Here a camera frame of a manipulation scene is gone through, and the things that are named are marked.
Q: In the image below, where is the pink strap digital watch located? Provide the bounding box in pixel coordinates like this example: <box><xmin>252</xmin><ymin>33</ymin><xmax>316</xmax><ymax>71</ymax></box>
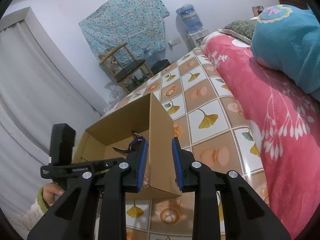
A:
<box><xmin>112</xmin><ymin>131</ymin><xmax>145</xmax><ymax>154</ymax></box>

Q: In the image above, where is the left forearm fluffy sleeve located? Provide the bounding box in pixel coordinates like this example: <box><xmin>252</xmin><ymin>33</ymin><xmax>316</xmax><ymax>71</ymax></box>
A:
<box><xmin>21</xmin><ymin>187</ymin><xmax>51</xmax><ymax>233</ymax></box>

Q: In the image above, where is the left hand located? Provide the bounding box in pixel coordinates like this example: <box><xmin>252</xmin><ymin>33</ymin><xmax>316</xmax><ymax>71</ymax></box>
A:
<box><xmin>42</xmin><ymin>182</ymin><xmax>65</xmax><ymax>207</ymax></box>

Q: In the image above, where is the brown cardboard box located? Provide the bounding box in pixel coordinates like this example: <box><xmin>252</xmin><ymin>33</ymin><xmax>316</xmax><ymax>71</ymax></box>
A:
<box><xmin>73</xmin><ymin>94</ymin><xmax>181</xmax><ymax>200</ymax></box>

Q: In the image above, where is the white plastic bag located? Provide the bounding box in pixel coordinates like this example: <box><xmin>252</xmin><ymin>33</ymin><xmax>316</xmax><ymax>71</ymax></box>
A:
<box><xmin>104</xmin><ymin>82</ymin><xmax>127</xmax><ymax>113</ymax></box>

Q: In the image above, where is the white curtain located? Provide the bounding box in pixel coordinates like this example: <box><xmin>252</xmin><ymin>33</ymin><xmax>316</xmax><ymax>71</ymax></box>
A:
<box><xmin>1</xmin><ymin>21</ymin><xmax>100</xmax><ymax>238</ymax></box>

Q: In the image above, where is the pink floral blanket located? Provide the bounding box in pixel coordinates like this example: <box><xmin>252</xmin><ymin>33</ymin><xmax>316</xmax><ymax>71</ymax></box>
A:
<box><xmin>201</xmin><ymin>31</ymin><xmax>319</xmax><ymax>239</ymax></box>

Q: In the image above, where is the wooden chair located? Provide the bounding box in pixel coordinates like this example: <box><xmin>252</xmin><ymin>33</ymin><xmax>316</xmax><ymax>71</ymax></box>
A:
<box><xmin>98</xmin><ymin>42</ymin><xmax>154</xmax><ymax>94</ymax></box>

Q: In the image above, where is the patterned tile tablecloth board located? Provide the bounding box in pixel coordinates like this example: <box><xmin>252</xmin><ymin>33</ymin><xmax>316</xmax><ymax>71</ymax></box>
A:
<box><xmin>105</xmin><ymin>48</ymin><xmax>268</xmax><ymax>239</ymax></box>

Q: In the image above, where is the black waste bin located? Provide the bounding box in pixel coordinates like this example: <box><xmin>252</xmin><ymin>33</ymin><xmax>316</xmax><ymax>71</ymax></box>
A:
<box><xmin>151</xmin><ymin>59</ymin><xmax>171</xmax><ymax>75</ymax></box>

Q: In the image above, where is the teal patterned hanging cloth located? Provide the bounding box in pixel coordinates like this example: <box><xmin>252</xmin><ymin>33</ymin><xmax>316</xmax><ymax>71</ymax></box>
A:
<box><xmin>79</xmin><ymin>0</ymin><xmax>170</xmax><ymax>59</ymax></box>

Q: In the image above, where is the white water dispenser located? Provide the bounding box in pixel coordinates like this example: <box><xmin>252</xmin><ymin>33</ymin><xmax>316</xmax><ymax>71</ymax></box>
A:
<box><xmin>187</xmin><ymin>28</ymin><xmax>209</xmax><ymax>50</ymax></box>

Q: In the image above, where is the blue water jug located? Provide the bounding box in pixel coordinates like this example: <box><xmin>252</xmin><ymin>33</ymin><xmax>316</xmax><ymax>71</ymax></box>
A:
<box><xmin>176</xmin><ymin>4</ymin><xmax>203</xmax><ymax>34</ymax></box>

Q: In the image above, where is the teal pillow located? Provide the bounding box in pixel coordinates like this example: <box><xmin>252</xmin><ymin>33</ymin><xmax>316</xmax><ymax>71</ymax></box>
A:
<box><xmin>251</xmin><ymin>4</ymin><xmax>319</xmax><ymax>100</ymax></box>

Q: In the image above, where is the dark floral pillow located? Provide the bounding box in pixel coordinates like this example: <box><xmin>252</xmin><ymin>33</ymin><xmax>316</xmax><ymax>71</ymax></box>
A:
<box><xmin>219</xmin><ymin>19</ymin><xmax>257</xmax><ymax>45</ymax></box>

